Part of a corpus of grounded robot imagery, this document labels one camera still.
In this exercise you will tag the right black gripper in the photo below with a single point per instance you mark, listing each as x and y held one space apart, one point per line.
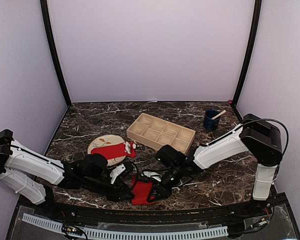
163 191

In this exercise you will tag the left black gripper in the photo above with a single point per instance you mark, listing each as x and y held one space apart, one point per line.
115 197

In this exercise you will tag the red santa sock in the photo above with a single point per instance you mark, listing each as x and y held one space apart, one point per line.
116 151
141 191

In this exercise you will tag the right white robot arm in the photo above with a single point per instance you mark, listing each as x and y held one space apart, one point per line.
259 136

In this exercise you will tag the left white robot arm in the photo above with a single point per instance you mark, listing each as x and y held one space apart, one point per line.
17 163

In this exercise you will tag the round painted wooden plate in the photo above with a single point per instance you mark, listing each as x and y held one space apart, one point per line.
106 140

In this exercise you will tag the wooden compartment tray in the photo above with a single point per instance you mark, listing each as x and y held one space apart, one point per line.
155 133

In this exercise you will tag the dark blue enamel mug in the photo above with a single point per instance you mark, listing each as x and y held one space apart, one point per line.
209 123

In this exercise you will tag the wooden stick in mug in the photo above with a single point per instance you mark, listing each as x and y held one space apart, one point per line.
219 114

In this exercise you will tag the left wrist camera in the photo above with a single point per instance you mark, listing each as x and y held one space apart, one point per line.
120 170

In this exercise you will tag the black front table rail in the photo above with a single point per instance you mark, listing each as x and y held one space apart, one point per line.
91 215

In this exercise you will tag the white slotted cable duct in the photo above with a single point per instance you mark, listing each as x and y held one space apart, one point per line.
115 231

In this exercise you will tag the left black frame post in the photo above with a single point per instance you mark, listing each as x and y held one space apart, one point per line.
53 51

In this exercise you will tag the black frame post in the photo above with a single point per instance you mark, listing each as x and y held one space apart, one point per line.
53 51
248 52

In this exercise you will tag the right black frame post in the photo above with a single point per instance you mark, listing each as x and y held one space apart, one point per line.
248 52

